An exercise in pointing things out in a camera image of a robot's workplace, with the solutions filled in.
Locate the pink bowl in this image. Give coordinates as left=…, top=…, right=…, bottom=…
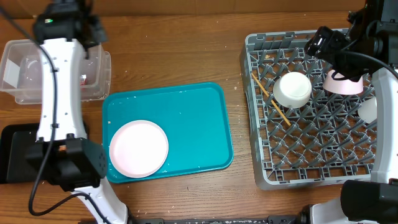
left=323, top=70, right=364, bottom=95

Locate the red snack wrapper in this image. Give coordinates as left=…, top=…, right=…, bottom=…
left=80, top=74, right=87, bottom=85

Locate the white bowl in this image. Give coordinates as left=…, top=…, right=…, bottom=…
left=273, top=72, right=312, bottom=109

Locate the white cup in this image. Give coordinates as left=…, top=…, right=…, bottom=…
left=358, top=97, right=377, bottom=123

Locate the wooden chopstick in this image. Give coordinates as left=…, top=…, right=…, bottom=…
left=251, top=73, right=292, bottom=126

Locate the white plate with food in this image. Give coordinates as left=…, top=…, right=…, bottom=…
left=109, top=120, right=169, bottom=179

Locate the peanuts and rice food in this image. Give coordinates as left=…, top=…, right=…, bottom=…
left=59, top=145, right=67, bottom=152

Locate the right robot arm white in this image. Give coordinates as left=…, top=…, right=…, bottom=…
left=302, top=20, right=397, bottom=223

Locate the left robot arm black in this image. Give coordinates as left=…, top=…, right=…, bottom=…
left=25, top=12, right=134, bottom=223

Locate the grey dishwasher rack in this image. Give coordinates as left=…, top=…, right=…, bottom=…
left=240, top=30, right=397, bottom=190

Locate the clear plastic bin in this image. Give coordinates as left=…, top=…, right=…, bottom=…
left=1, top=39, right=103, bottom=93

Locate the black plastic tray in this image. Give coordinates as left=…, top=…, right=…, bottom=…
left=1, top=123, right=39, bottom=184

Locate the teal serving tray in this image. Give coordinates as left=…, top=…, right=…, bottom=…
left=102, top=82, right=234, bottom=180

